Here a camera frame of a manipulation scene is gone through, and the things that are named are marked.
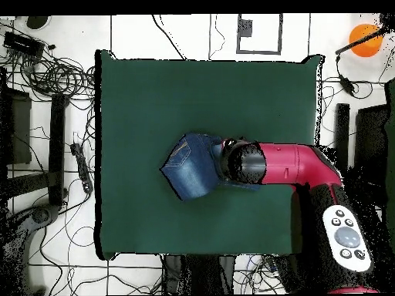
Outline orange round object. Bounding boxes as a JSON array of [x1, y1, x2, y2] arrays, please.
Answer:
[[348, 23, 384, 59]]

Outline black device box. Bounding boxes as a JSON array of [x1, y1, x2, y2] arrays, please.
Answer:
[[2, 31, 46, 59]]

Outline black power strip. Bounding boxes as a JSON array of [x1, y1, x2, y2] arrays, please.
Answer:
[[69, 142, 94, 194]]

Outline black rod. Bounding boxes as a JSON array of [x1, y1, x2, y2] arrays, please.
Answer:
[[334, 25, 387, 56]]

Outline dark green table cloth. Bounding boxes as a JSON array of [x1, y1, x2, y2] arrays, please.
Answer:
[[95, 49, 325, 260]]

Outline black stand foot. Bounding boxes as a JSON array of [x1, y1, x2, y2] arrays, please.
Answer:
[[48, 92, 69, 207], [334, 103, 350, 173]]

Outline dark round object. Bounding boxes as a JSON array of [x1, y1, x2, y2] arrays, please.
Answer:
[[26, 15, 51, 31]]

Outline black power adapter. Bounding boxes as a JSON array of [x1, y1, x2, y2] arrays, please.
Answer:
[[338, 74, 356, 96]]

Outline dark box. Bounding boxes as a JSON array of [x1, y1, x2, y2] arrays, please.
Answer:
[[353, 103, 390, 173], [0, 87, 32, 166]]

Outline dark green hanging cloth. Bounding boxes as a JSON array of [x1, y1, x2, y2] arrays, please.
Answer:
[[383, 78, 395, 247]]

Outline blue denim jeans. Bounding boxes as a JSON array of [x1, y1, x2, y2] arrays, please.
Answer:
[[159, 132, 262, 202]]

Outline grey chair base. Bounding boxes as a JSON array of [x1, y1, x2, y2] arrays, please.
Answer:
[[5, 203, 61, 244]]

